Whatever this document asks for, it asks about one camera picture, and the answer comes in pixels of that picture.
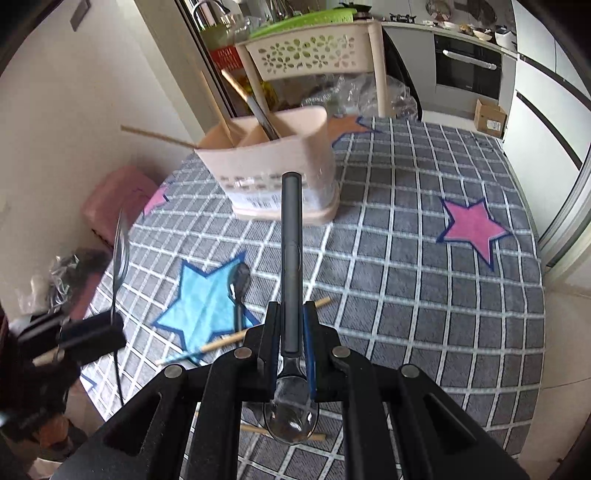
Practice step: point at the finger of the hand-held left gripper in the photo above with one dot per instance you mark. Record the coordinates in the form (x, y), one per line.
(94, 337)

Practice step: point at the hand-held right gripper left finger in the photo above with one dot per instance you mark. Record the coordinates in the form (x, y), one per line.
(265, 360)

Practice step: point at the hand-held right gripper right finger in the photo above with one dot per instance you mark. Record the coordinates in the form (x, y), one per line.
(308, 355)

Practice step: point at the blue patterned bamboo chopstick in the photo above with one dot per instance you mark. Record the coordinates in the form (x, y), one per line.
(217, 342)

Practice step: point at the plain bamboo chopstick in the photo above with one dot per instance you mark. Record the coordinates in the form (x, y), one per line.
(157, 136)
(249, 429)

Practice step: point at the black metal spoon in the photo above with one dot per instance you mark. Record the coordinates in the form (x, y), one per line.
(240, 279)
(122, 249)
(291, 258)

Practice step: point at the beige plastic utensil holder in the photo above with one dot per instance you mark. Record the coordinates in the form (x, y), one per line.
(277, 157)

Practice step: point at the dotted bamboo chopstick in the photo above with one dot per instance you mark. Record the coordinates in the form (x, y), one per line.
(233, 87)

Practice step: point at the person's left hand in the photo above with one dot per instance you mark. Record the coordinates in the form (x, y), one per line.
(51, 425)

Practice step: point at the grey checked star tablecloth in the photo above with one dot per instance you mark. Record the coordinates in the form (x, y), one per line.
(392, 277)

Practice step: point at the stack of pink plastic stools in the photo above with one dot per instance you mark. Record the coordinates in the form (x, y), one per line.
(120, 198)

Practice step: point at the clear plastic bags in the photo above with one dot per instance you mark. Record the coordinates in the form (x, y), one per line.
(355, 97)

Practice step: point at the cardboard box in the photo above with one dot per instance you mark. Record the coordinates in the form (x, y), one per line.
(490, 117)

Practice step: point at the beige flower-cutout trolley rack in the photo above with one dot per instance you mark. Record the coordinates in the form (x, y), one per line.
(314, 55)

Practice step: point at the red plastic basket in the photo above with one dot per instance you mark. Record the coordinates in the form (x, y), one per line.
(226, 57)

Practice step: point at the black built-in oven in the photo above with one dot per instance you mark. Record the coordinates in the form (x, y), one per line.
(466, 67)

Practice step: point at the green plastic basket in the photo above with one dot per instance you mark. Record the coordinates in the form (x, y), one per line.
(300, 23)

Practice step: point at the white refrigerator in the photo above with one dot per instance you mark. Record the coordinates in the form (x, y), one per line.
(545, 92)

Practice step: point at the white rice cooker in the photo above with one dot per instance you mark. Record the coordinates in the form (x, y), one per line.
(505, 39)

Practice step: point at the sliding door frame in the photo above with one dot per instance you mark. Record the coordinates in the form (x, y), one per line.
(568, 221)

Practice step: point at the dark wall panel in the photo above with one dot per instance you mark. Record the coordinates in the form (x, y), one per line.
(79, 14)

